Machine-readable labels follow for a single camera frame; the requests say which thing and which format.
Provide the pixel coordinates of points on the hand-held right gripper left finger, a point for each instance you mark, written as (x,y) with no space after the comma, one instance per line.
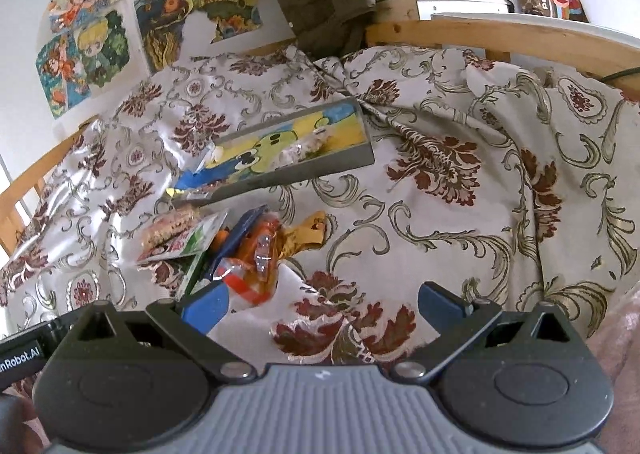
(205,308)

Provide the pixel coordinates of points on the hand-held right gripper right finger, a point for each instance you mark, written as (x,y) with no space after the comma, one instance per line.
(440,303)

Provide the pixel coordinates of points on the orange clear snack packet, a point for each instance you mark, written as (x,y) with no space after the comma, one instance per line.
(255,279)

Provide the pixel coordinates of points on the white red green snack packet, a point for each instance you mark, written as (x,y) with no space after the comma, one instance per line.
(170,234)

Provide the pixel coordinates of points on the gold snack packet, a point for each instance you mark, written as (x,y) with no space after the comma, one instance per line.
(306,233)

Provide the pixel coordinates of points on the grey tray with cartoon print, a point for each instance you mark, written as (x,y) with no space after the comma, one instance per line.
(345,126)

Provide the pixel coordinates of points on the dark blue snack packet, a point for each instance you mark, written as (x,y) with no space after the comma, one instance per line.
(240,234)

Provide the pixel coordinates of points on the floral bedspread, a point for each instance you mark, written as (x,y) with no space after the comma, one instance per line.
(450,214)

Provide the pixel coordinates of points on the yellow silver snack packet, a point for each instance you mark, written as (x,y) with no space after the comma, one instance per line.
(187,195)

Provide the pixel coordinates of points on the small white snack packet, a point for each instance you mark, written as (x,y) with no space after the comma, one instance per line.
(215,155)

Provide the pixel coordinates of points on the brown patterned bag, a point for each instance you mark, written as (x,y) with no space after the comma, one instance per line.
(550,1)

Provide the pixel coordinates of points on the wooden bed frame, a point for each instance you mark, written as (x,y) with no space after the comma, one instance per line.
(400,29)

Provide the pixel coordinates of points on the cartoon children wall poster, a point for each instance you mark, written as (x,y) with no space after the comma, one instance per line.
(80,49)

